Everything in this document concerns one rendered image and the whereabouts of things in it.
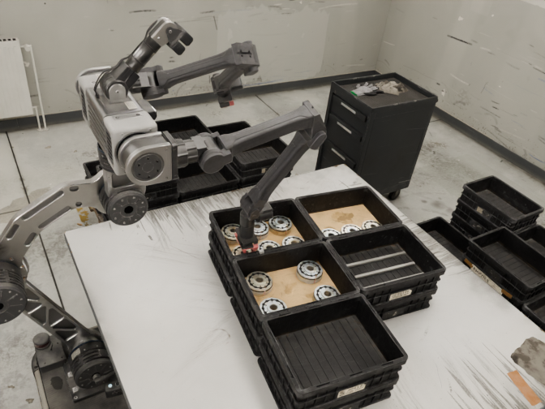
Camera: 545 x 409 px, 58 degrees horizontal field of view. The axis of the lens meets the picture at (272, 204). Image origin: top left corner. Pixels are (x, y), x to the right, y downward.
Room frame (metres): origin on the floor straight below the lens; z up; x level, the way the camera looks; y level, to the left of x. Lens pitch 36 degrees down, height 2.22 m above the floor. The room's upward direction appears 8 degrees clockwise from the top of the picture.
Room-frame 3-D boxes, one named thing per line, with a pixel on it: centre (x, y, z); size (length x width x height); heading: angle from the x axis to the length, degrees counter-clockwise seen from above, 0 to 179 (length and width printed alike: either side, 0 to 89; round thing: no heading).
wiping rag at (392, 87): (3.41, -0.74, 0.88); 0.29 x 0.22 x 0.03; 125
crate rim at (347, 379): (1.06, -0.26, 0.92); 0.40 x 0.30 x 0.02; 118
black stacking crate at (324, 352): (1.06, -0.26, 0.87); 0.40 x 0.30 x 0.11; 118
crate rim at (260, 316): (1.32, -0.12, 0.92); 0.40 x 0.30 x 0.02; 118
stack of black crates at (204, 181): (2.57, 0.47, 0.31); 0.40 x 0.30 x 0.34; 125
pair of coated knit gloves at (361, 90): (3.30, -0.53, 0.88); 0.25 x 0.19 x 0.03; 125
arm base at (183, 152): (1.23, 0.29, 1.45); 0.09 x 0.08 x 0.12; 35
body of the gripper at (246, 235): (1.48, 0.09, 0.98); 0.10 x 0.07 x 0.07; 26
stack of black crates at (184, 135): (2.89, 0.70, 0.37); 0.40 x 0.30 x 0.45; 125
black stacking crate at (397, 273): (1.51, -0.47, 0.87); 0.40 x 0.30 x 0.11; 118
